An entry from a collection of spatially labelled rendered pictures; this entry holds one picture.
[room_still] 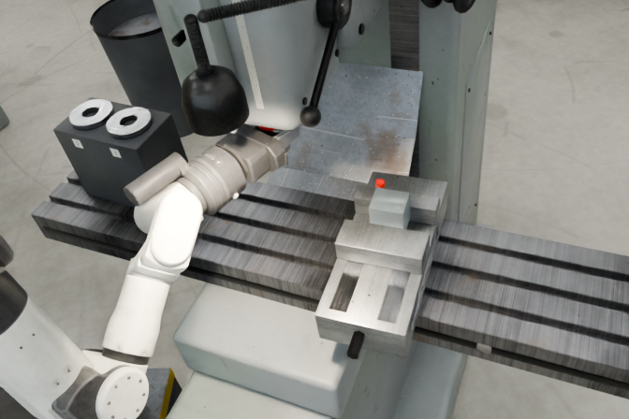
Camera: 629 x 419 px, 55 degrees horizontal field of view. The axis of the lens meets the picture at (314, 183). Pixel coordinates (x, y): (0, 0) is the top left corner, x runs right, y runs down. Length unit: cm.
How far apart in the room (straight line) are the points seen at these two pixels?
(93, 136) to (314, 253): 50
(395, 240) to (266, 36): 42
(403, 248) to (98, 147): 64
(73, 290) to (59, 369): 186
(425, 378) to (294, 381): 82
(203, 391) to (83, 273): 151
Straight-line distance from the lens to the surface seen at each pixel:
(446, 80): 130
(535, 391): 213
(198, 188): 91
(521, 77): 334
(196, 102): 66
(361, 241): 102
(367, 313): 98
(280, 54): 80
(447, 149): 142
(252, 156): 94
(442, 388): 187
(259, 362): 113
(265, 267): 115
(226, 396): 125
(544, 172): 278
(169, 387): 179
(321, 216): 123
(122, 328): 89
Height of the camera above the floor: 186
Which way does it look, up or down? 43 degrees down
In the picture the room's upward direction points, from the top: 10 degrees counter-clockwise
